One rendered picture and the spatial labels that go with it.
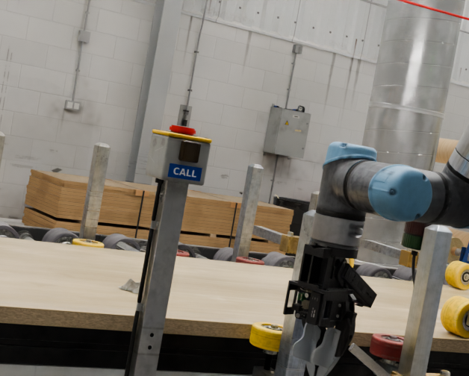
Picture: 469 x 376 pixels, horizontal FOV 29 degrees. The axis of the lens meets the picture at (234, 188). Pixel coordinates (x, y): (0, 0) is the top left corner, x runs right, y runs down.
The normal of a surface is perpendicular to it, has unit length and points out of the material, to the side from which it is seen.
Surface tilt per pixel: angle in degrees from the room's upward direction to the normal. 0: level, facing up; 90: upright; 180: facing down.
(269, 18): 90
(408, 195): 90
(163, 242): 90
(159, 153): 90
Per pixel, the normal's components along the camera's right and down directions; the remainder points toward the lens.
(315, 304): -0.66, -0.07
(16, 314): 0.44, 0.12
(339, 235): 0.02, 0.06
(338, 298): 0.73, 0.16
